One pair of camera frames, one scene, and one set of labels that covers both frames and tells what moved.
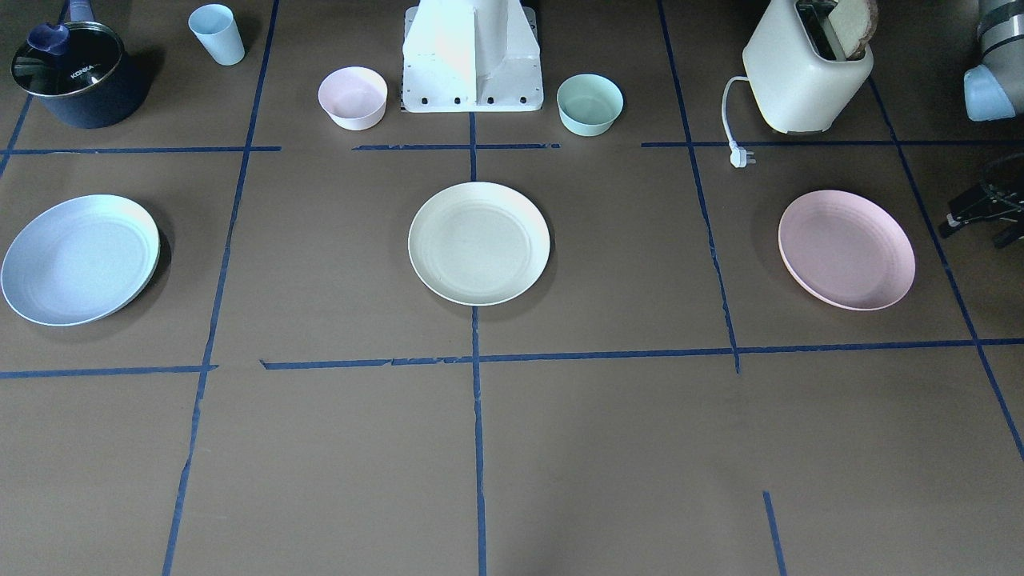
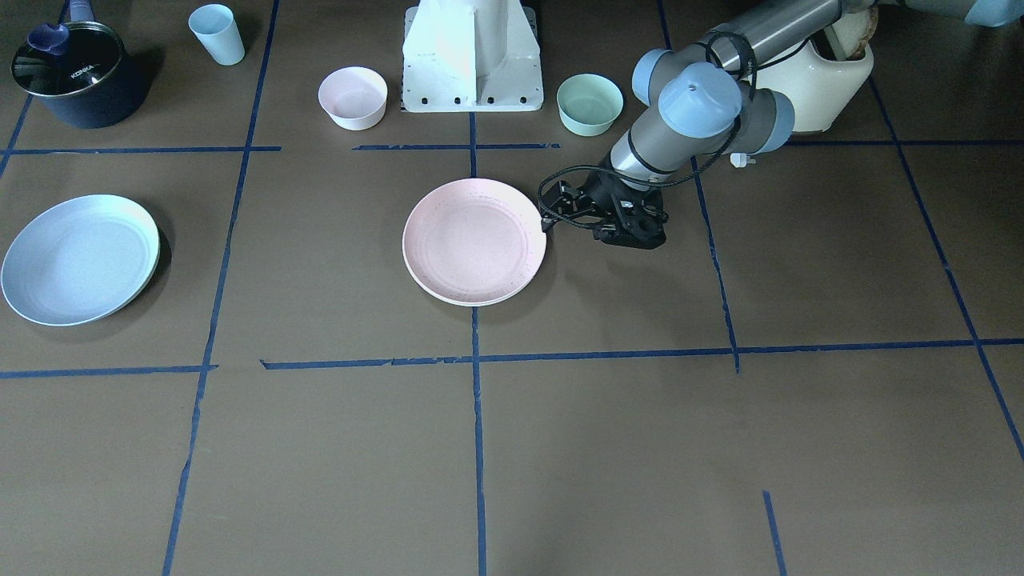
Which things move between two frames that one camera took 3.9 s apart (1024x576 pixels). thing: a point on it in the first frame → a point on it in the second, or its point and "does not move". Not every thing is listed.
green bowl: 590,104 does not move
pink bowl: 354,98 does not move
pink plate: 845,251 → 474,242
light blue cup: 215,27 does not move
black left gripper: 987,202 → 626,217
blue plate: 79,259 does not move
